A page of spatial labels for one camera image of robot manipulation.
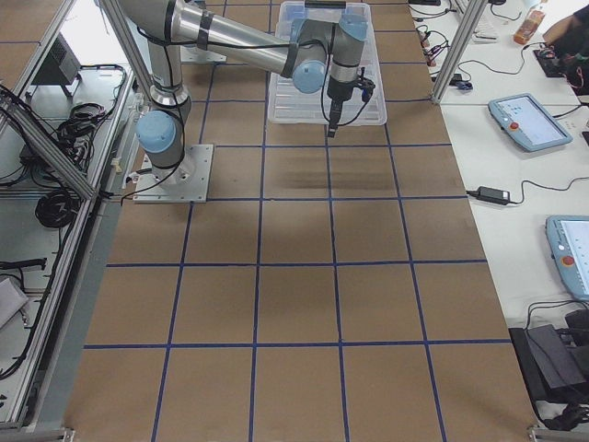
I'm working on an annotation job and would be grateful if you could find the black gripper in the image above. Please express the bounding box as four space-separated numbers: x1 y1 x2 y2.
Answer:
328 67 374 137

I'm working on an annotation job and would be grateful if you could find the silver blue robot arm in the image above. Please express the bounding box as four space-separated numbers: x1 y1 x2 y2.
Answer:
121 1 375 181

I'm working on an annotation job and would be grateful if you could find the clear ribbed box lid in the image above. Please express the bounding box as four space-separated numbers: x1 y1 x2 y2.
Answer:
268 1 387 126

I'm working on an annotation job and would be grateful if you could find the clear plastic storage box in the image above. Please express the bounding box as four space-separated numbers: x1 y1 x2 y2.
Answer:
265 0 388 126

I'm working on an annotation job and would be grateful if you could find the teach pendant tablet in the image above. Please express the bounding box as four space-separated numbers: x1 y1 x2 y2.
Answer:
545 215 588 301
488 93 572 152

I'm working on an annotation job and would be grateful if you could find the black power adapter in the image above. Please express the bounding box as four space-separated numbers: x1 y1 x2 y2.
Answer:
477 186 511 205

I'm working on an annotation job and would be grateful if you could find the black box latch handle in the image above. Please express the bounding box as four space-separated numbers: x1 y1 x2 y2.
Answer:
304 0 346 9

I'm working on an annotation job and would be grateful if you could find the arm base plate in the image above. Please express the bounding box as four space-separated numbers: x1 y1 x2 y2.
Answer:
133 144 214 204

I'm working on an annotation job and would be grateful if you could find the aluminium frame post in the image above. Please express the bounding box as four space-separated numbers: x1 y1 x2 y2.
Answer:
431 0 487 105

